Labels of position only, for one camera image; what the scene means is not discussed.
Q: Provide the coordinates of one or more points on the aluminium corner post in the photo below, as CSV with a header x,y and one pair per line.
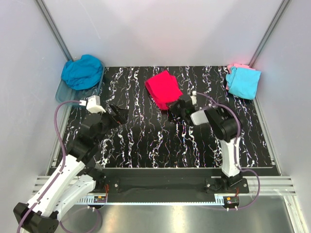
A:
x,y
53,28
269,31

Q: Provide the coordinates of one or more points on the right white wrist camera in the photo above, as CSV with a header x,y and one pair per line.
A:
x,y
194,97

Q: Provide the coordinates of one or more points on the left aluminium corner post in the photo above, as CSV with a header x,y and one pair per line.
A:
x,y
53,28

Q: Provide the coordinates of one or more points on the clear teal plastic bin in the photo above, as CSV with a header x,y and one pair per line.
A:
x,y
65,93

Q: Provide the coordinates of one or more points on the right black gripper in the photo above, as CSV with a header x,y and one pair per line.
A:
x,y
172,107

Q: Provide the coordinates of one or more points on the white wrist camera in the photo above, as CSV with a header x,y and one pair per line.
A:
x,y
92,104
194,97

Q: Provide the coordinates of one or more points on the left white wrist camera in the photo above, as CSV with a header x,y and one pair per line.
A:
x,y
92,104

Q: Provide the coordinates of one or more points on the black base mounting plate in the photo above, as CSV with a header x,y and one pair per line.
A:
x,y
164,185

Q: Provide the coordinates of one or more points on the folded light blue t shirt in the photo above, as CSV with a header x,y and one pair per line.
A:
x,y
243,82

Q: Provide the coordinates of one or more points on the blue crumpled t shirt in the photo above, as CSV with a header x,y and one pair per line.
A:
x,y
82,74

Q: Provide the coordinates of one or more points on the right aluminium corner post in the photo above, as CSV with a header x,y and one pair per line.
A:
x,y
269,31

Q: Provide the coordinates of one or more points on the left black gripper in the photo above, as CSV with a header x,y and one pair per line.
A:
x,y
121,114

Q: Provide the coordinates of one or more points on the red t shirt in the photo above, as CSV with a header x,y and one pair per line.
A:
x,y
164,89

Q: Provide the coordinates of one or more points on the white slotted cable duct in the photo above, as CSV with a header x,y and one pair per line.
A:
x,y
92,200

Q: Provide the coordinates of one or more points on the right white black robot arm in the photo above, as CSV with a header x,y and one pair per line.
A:
x,y
226,127

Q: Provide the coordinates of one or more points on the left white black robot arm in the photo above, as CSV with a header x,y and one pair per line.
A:
x,y
72,179

